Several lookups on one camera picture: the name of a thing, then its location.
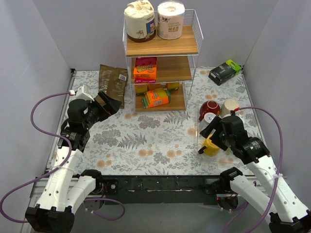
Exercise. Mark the beige wrapped toilet paper roll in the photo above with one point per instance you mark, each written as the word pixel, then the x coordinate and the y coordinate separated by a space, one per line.
pixel 140 21

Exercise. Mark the clear acrylic tray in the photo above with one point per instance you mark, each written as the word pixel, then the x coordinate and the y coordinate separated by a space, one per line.
pixel 222 158

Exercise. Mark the orange yellow green sponge pack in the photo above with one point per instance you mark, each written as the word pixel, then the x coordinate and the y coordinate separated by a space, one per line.
pixel 156 97

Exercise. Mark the black green box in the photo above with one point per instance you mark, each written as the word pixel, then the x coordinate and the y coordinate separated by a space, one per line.
pixel 224 72

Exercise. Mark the grey mug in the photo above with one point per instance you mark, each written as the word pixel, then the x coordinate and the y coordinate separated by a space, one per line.
pixel 208 117

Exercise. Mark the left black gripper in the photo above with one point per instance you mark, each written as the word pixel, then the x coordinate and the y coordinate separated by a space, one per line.
pixel 101 107

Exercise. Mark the dark red mug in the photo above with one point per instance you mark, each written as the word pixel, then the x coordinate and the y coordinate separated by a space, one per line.
pixel 209 106

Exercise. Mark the floral table mat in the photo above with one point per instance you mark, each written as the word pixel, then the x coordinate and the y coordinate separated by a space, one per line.
pixel 159 143

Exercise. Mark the white wrapped toilet paper roll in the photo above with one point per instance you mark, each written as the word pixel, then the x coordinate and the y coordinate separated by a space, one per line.
pixel 170 16

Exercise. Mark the cream mug upside down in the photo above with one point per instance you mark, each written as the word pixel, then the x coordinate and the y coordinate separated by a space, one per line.
pixel 228 106

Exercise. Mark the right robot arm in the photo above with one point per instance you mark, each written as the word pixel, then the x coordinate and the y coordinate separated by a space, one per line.
pixel 278 204

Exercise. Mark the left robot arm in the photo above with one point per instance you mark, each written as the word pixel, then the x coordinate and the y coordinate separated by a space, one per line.
pixel 55 210

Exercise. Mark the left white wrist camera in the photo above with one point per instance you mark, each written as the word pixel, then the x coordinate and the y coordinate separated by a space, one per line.
pixel 81 93

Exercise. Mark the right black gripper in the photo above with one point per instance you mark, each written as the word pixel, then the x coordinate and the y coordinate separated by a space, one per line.
pixel 217 133

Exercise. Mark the brown coffee bag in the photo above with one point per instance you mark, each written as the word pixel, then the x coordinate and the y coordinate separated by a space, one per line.
pixel 113 81

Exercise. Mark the orange red sponge pack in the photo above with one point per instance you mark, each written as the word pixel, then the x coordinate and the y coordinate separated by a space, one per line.
pixel 145 70

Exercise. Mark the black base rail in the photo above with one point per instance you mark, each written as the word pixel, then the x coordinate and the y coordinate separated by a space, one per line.
pixel 166 188

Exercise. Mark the yellow mug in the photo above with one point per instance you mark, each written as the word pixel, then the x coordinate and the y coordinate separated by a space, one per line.
pixel 208 148

